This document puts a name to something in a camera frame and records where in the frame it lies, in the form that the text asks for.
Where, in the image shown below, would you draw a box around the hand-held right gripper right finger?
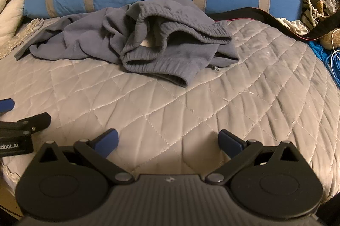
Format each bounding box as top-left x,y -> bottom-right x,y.
205,129 -> 301,185

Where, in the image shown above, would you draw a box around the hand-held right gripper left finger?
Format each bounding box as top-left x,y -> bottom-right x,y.
39,129 -> 134,185

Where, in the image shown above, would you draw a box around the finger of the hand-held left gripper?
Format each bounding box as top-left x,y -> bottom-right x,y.
0,99 -> 14,115
0,112 -> 51,136

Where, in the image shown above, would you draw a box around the grey sweatpants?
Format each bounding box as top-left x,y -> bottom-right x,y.
14,0 -> 239,88

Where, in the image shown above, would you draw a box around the grey quilted bedspread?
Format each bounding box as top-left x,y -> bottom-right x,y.
0,15 -> 340,205

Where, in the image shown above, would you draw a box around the white cloth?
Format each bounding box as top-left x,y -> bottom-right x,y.
276,17 -> 310,36

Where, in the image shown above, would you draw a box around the tan plush toy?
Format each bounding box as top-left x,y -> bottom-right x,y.
319,29 -> 340,50

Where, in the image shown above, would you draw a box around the blue cable coil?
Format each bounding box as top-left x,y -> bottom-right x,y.
311,43 -> 340,83

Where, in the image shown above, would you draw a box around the black strap with red edge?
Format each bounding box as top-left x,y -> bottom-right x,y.
207,7 -> 340,42

